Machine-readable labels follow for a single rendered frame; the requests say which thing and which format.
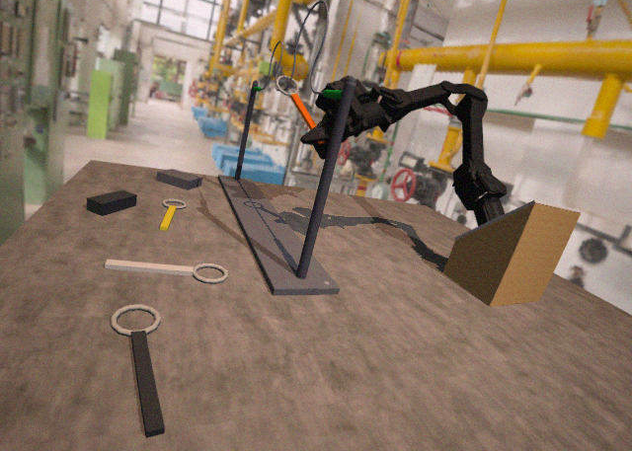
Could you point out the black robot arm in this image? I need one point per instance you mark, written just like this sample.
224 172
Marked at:
473 177

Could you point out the grey loop with yellow handle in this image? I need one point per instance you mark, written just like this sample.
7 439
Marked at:
170 213

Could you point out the dark grey flat handle with beige loop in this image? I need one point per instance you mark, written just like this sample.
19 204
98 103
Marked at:
148 397

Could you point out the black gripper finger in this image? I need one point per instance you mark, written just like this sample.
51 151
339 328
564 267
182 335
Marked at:
326 144
322 131

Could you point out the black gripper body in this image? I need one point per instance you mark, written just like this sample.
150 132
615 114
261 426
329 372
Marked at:
357 123

